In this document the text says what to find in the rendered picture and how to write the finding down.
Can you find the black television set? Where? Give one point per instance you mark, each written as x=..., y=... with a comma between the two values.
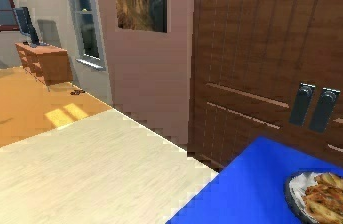
x=27, y=23

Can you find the brown wooden double door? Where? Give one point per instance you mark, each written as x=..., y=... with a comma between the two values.
x=245, y=60

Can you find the small dark floor object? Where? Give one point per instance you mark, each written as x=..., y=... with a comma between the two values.
x=77, y=92

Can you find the framed brown picture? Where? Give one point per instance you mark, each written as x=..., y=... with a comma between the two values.
x=142, y=14

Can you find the blue table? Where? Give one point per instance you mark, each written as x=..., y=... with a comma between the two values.
x=245, y=190

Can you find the grey framed window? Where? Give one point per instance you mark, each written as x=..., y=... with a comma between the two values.
x=88, y=31

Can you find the orange wooden chest of drawers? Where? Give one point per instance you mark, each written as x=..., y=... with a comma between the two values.
x=44, y=61

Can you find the grey plate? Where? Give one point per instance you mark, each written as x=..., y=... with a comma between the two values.
x=294, y=193

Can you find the orange cooked food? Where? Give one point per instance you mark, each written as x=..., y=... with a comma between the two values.
x=329, y=200

